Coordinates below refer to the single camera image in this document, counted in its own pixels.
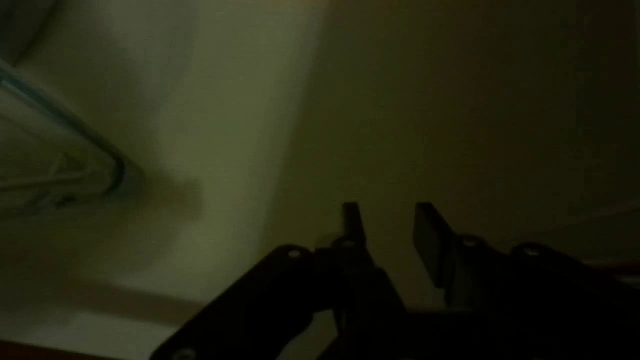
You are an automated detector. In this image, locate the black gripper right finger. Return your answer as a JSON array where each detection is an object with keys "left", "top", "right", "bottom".
[{"left": 410, "top": 200, "right": 511, "bottom": 313}]

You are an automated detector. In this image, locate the white plastic hanger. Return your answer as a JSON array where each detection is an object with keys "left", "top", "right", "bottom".
[{"left": 0, "top": 149, "right": 104, "bottom": 206}]

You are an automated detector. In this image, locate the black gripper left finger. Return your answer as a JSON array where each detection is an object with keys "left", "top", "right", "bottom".
[{"left": 317, "top": 200, "right": 406, "bottom": 316}]

